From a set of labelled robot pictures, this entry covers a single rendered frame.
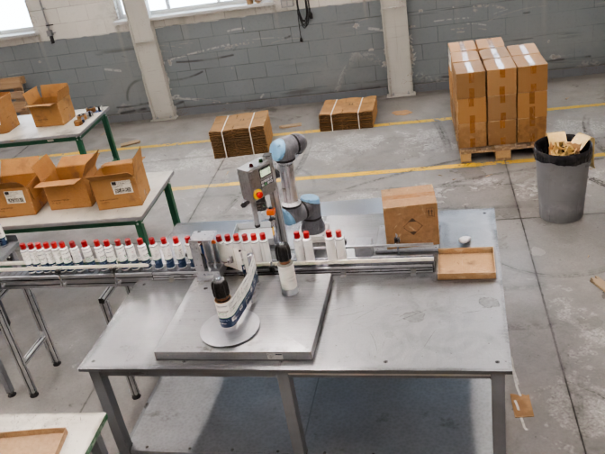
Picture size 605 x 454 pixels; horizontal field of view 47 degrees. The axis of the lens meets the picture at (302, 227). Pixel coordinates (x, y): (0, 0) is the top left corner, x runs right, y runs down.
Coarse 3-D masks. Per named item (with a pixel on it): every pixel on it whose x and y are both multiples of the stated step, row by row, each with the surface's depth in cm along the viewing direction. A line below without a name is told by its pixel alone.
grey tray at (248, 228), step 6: (246, 222) 447; (252, 222) 447; (264, 222) 445; (240, 228) 450; (246, 228) 449; (252, 228) 449; (258, 228) 448; (264, 228) 447; (270, 228) 446; (240, 234) 445; (258, 234) 442; (270, 234) 439; (270, 240) 428
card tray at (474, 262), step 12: (444, 252) 392; (456, 252) 391; (468, 252) 390; (480, 252) 388; (492, 252) 387; (444, 264) 384; (456, 264) 382; (468, 264) 380; (480, 264) 378; (492, 264) 376; (444, 276) 370; (456, 276) 369; (468, 276) 367; (480, 276) 366; (492, 276) 365
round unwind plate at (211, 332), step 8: (248, 312) 362; (208, 320) 361; (216, 320) 360; (240, 320) 356; (248, 320) 355; (256, 320) 354; (208, 328) 354; (216, 328) 353; (240, 328) 350; (248, 328) 349; (256, 328) 348; (208, 336) 348; (216, 336) 347; (224, 336) 346; (232, 336) 345; (240, 336) 344; (248, 336) 343; (208, 344) 343; (216, 344) 342; (224, 344) 341; (232, 344) 340
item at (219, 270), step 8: (192, 248) 388; (208, 248) 393; (192, 256) 391; (200, 256) 390; (208, 256) 392; (200, 264) 392; (208, 264) 392; (216, 264) 394; (200, 272) 395; (208, 272) 394; (216, 272) 393; (224, 272) 401
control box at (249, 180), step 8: (256, 160) 385; (264, 160) 384; (240, 168) 379; (248, 168) 377; (256, 168) 377; (240, 176) 381; (248, 176) 376; (256, 176) 379; (240, 184) 384; (248, 184) 378; (256, 184) 380; (272, 184) 389; (248, 192) 382; (256, 192) 381; (264, 192) 386; (248, 200) 385; (256, 200) 383
